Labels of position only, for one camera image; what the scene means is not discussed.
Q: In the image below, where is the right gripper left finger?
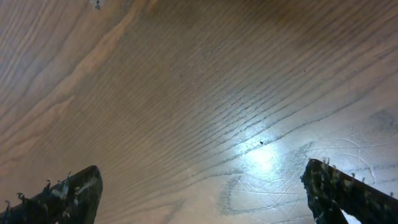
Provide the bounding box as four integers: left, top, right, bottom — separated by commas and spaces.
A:
1, 166, 103, 224

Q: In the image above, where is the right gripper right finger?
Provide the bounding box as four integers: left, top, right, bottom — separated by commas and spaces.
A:
301, 159, 397, 224

